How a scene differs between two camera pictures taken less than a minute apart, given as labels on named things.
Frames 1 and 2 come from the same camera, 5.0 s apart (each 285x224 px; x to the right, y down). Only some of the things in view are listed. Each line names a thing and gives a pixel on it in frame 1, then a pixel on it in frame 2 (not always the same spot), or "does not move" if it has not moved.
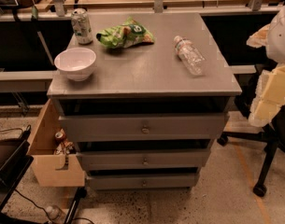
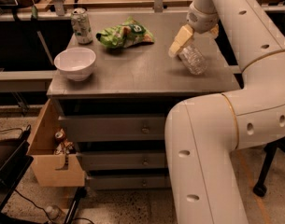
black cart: [10, 162] does not move
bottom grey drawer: [142, 182] does not move
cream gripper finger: [267, 35] → [214, 32]
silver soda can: [81, 26] does not move
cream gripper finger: [274, 88] → [181, 39]
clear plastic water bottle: [189, 55] does not move
